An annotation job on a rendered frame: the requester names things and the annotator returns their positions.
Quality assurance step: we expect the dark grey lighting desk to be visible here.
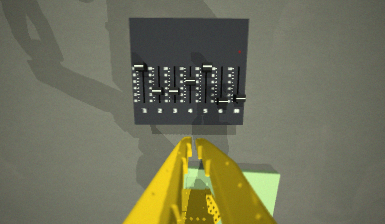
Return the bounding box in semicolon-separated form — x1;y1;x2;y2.
129;18;249;125

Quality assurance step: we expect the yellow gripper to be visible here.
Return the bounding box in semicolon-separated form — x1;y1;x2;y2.
122;136;277;224

